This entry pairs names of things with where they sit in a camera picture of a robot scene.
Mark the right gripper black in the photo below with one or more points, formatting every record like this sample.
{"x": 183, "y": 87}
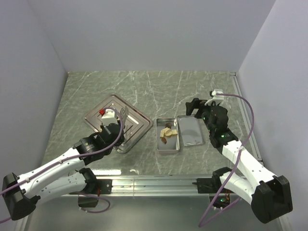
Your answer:
{"x": 196, "y": 103}

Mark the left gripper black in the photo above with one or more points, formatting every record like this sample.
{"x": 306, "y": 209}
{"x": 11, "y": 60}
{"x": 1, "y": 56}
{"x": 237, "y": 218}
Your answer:
{"x": 121, "y": 139}

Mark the dark round chocolate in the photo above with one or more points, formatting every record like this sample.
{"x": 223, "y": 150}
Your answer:
{"x": 168, "y": 125}

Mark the white round chocolate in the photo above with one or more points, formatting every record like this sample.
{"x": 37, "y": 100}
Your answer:
{"x": 166, "y": 132}

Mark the brown oval chocolate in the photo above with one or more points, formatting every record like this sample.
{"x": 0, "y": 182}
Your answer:
{"x": 164, "y": 140}

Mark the steel tongs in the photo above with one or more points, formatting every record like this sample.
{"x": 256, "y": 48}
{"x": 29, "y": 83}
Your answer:
{"x": 124, "y": 114}

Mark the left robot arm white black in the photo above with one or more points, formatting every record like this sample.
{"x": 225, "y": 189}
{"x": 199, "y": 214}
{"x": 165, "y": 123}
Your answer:
{"x": 67, "y": 173}

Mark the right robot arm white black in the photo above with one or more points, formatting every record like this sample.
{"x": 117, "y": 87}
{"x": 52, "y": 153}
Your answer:
{"x": 268, "y": 195}

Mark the metal tin lid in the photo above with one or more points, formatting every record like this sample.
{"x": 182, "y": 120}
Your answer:
{"x": 190, "y": 131}

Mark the steel serving tray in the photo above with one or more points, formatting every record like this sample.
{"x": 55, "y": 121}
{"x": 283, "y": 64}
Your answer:
{"x": 137, "y": 123}

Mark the open metal tin box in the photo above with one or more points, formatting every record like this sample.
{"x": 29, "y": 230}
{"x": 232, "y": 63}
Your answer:
{"x": 173, "y": 144}

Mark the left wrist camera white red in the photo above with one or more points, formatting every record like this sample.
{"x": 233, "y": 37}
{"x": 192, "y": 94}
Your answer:
{"x": 108, "y": 116}

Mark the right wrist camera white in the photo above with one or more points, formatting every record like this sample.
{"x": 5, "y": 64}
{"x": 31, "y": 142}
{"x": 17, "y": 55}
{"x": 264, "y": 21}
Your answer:
{"x": 217, "y": 95}

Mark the aluminium right side rail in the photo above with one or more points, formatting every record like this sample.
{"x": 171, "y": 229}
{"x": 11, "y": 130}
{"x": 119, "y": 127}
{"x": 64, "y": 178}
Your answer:
{"x": 251, "y": 145}

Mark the aluminium rail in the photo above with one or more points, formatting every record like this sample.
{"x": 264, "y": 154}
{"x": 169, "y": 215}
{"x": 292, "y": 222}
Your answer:
{"x": 163, "y": 185}
{"x": 251, "y": 145}

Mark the aluminium front rail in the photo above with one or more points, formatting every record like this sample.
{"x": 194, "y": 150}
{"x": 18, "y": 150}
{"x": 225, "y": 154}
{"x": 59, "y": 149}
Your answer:
{"x": 163, "y": 185}

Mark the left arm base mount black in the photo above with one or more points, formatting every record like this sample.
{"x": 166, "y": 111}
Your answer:
{"x": 101, "y": 186}

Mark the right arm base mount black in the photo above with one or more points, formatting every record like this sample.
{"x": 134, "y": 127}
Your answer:
{"x": 207, "y": 186}

